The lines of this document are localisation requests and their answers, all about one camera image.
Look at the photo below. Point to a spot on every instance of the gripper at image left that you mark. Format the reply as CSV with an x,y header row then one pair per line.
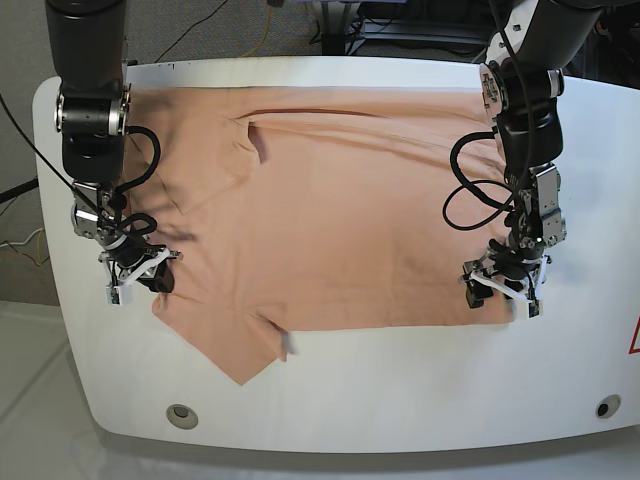
x,y
125,262

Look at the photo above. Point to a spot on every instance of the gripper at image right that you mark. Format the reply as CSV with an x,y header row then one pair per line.
x,y
517,275

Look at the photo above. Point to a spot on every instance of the peach orange T-shirt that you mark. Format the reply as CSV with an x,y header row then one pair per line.
x,y
307,209

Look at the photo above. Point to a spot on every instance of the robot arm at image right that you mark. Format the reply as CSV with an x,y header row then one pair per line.
x,y
522,80

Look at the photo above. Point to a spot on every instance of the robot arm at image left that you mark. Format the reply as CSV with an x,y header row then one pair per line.
x,y
87,40

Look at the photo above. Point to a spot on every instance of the black bar at left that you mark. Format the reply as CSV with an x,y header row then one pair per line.
x,y
19,190

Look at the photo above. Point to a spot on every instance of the black desk leg base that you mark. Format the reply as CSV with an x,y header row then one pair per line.
x,y
334,19

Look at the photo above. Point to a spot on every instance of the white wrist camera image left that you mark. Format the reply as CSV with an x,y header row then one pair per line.
x,y
119,294

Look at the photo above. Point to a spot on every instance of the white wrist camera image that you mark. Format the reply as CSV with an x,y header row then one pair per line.
x,y
119,294
532,308

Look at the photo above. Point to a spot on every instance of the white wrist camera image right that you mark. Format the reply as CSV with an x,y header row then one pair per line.
x,y
532,308

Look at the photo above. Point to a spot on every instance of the left table cable grommet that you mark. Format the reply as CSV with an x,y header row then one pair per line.
x,y
182,417

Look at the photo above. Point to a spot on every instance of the table cable grommet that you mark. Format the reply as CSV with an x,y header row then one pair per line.
x,y
182,417
608,406

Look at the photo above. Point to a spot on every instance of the right table cable grommet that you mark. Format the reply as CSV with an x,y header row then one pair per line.
x,y
608,406

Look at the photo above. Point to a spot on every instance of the aluminium frame rail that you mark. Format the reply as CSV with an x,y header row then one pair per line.
x,y
434,40

